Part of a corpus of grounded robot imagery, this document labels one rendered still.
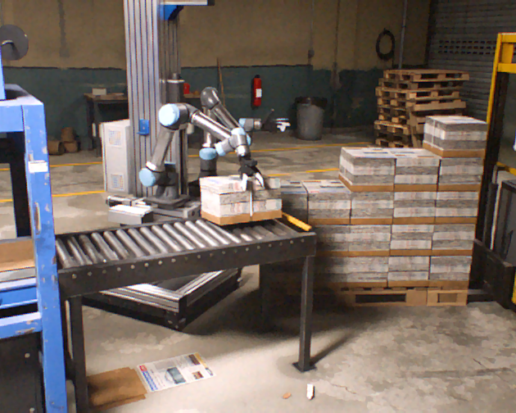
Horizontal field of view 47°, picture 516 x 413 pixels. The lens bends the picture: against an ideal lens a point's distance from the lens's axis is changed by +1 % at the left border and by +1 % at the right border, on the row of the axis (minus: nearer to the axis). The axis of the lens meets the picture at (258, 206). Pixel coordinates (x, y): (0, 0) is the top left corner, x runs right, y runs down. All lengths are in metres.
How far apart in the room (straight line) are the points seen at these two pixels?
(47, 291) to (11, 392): 0.50
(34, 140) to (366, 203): 2.35
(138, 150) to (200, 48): 6.70
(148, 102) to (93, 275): 1.51
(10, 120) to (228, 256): 1.22
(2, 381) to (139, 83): 2.03
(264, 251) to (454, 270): 1.75
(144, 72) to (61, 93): 6.17
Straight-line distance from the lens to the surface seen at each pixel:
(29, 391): 2.84
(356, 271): 4.16
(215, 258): 2.94
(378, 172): 4.00
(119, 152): 4.08
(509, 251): 4.79
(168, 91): 3.95
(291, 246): 3.12
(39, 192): 2.42
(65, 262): 2.87
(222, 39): 10.77
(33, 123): 2.37
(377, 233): 4.10
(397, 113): 10.49
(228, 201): 3.17
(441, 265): 4.34
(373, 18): 12.41
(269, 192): 3.27
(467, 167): 4.18
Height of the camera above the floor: 1.80
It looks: 16 degrees down
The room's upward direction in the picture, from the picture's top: 1 degrees clockwise
